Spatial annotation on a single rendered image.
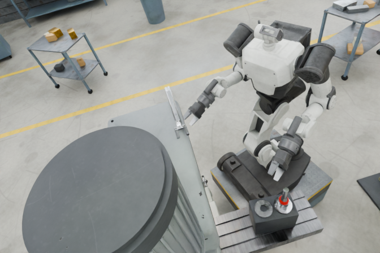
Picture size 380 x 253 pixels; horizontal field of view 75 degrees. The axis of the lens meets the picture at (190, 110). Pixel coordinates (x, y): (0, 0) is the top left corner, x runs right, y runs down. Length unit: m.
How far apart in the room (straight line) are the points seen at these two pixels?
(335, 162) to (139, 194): 2.79
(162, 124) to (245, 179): 1.40
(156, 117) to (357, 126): 2.82
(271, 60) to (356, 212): 1.93
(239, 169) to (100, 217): 1.88
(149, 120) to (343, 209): 2.27
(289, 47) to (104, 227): 1.12
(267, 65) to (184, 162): 0.70
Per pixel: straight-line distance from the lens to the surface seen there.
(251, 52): 1.28
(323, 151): 3.06
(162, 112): 0.84
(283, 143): 1.21
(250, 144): 1.74
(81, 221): 0.34
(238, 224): 1.59
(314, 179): 2.40
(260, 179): 2.15
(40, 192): 0.39
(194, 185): 0.67
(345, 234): 2.72
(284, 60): 1.21
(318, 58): 1.21
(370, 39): 4.18
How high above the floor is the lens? 2.48
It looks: 46 degrees down
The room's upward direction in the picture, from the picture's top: 15 degrees counter-clockwise
